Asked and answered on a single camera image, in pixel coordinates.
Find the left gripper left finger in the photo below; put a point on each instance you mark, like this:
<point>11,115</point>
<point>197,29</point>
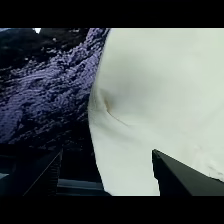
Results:
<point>46,176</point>

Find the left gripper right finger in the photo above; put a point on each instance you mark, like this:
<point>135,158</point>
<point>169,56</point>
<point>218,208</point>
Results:
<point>183,180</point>

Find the white garment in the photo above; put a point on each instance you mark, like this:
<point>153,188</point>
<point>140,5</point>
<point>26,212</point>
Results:
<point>160,93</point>

